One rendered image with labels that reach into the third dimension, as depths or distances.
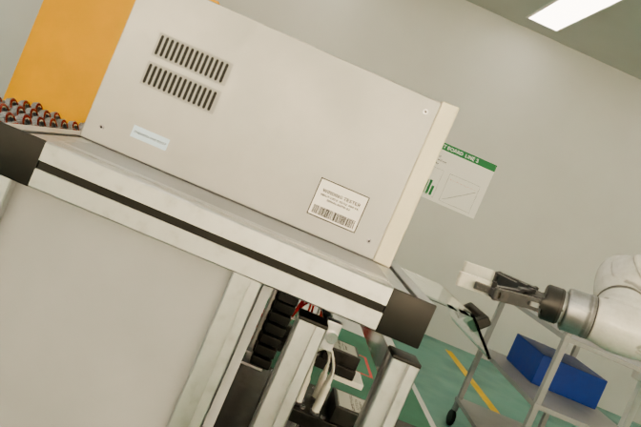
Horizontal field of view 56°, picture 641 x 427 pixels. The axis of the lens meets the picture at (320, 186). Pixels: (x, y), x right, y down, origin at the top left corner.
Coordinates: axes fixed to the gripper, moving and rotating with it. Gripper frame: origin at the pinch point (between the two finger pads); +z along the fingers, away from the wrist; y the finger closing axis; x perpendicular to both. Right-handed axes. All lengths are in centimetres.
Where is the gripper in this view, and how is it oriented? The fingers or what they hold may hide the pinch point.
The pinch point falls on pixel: (465, 274)
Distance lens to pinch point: 134.6
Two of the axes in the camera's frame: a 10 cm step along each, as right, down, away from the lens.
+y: 3.1, -0.3, 9.5
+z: -9.1, -3.0, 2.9
